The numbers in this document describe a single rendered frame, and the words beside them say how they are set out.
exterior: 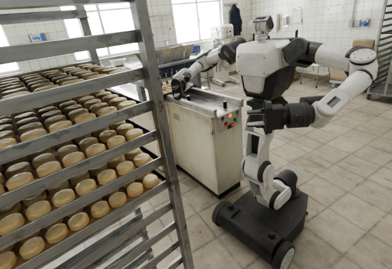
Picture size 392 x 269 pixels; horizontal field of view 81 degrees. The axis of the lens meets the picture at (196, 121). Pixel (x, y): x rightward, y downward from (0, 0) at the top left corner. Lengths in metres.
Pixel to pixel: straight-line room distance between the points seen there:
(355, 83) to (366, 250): 1.36
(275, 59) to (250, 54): 0.13
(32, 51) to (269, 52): 0.97
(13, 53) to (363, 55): 1.02
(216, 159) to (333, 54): 1.20
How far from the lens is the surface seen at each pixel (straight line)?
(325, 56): 1.12
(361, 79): 0.99
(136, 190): 0.76
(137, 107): 0.63
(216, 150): 1.89
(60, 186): 0.74
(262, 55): 1.22
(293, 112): 0.84
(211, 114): 1.74
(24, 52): 0.55
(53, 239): 0.74
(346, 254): 2.01
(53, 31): 5.29
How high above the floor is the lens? 1.52
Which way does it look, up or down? 23 degrees down
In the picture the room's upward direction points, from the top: 7 degrees counter-clockwise
